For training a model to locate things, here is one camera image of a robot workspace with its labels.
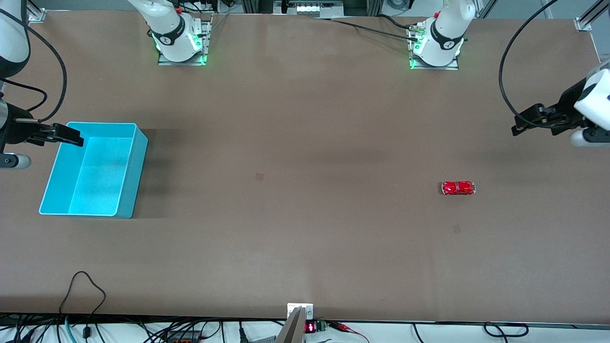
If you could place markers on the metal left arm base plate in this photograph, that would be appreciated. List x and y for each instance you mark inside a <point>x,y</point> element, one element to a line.
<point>452,65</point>

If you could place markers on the red beetle toy car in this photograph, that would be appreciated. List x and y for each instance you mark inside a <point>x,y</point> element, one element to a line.
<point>458,187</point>

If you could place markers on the white metal bracket plate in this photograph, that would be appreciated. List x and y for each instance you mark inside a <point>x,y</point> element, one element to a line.
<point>307,309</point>

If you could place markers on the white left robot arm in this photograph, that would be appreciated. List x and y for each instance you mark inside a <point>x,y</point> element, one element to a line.
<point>443,33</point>

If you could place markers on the orange black power strip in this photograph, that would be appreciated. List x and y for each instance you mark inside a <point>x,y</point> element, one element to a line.
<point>183,337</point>

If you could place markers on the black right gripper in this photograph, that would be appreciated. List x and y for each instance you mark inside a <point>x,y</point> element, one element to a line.
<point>17,130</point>

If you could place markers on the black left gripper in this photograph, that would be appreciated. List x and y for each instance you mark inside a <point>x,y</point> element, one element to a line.
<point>565,103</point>

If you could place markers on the grey metal camera bar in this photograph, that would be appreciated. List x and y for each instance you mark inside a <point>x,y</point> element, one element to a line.
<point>291,331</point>

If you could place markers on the aluminium corner bracket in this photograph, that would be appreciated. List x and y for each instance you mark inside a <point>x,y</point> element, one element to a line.
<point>37,15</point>

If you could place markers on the aluminium frame profile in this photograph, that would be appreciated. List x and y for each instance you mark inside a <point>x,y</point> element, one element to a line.
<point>591,19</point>

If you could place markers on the lit background device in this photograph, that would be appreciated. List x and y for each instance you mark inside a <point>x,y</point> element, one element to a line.
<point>314,7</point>

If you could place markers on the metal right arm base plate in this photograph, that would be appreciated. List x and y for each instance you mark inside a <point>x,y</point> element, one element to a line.
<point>207,43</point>

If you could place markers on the red LED display module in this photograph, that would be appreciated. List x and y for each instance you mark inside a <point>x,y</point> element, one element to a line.
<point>310,327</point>

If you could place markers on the blue plastic box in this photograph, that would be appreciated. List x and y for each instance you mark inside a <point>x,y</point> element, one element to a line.
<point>102,181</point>

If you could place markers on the red clip lead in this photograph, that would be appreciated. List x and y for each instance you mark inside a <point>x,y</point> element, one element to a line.
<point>350,329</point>

